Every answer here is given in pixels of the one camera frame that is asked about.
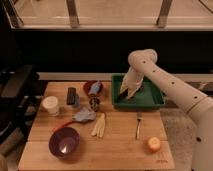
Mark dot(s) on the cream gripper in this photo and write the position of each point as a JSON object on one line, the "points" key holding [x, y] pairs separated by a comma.
{"points": [[132, 82]]}

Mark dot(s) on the black handled brush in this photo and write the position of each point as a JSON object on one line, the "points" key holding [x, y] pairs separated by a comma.
{"points": [[122, 96]]}

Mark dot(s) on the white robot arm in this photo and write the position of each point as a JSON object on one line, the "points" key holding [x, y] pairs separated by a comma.
{"points": [[196, 104]]}

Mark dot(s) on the green plastic tray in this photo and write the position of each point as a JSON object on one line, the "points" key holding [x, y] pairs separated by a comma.
{"points": [[150, 99]]}

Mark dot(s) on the silver fork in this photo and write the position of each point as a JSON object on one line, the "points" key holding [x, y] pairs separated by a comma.
{"points": [[139, 119]]}

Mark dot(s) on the light blue item in bowl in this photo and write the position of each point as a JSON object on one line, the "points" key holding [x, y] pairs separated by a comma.
{"points": [[95, 87]]}

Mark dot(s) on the red bowl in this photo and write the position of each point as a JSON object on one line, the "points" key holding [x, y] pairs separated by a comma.
{"points": [[87, 86]]}

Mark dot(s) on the blue cloth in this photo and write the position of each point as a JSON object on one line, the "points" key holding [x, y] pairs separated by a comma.
{"points": [[84, 115]]}

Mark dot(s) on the black rectangular block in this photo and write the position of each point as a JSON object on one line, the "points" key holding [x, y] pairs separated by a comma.
{"points": [[71, 95]]}

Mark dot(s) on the orange fruit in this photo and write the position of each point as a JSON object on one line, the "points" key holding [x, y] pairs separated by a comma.
{"points": [[153, 144]]}

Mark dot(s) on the wooden cutting board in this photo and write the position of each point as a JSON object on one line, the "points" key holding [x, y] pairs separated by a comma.
{"points": [[117, 150]]}

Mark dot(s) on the white cup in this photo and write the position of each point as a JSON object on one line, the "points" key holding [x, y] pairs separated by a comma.
{"points": [[51, 105]]}

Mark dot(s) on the purple bowl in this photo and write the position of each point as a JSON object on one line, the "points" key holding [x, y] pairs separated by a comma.
{"points": [[64, 142]]}

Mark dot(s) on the black chair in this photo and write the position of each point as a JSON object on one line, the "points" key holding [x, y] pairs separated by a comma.
{"points": [[16, 95]]}

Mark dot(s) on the red handled utensil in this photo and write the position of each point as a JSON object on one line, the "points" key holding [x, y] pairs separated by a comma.
{"points": [[64, 124]]}

